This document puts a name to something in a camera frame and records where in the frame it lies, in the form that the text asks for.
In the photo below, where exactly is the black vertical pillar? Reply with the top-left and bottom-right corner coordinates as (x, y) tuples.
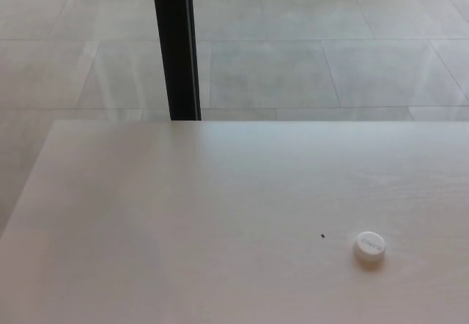
(150, 0), (202, 122)

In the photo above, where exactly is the white screw bottle cap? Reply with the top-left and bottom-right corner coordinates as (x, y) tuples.
(353, 231), (387, 261)

